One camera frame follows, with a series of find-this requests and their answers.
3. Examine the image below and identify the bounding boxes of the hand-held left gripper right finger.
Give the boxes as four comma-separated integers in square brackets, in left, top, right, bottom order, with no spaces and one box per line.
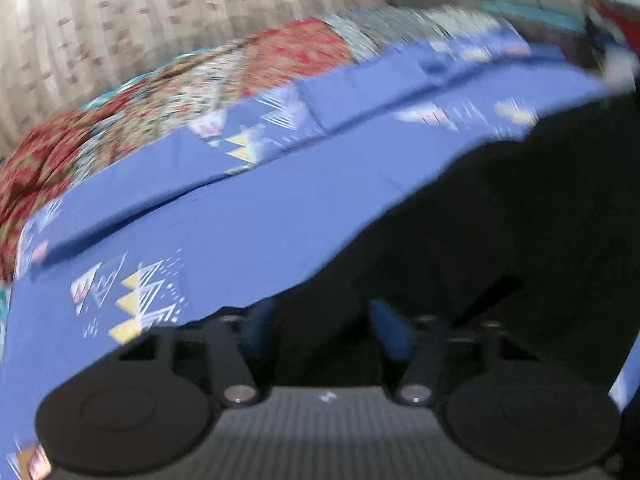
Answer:
[369,299,542,407]

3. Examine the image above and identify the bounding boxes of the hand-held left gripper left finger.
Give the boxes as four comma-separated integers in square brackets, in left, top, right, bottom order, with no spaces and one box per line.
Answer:
[117,300,277,407]

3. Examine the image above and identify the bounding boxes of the black pants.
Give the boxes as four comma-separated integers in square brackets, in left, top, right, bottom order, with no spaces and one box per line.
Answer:
[190,80,640,396]

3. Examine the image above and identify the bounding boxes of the blue printed bedsheet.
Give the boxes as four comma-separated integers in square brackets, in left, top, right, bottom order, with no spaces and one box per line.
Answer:
[0,5,640,480]

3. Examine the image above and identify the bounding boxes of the red patterned quilt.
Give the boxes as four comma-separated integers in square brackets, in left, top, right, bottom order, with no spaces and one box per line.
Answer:
[0,7,506,286]

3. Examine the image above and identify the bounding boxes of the beige patterned curtain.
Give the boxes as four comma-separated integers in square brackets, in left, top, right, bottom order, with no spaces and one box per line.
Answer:
[0,0,401,156]

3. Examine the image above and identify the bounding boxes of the red white object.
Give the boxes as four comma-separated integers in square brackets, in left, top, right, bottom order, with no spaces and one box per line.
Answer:
[587,0,640,58]

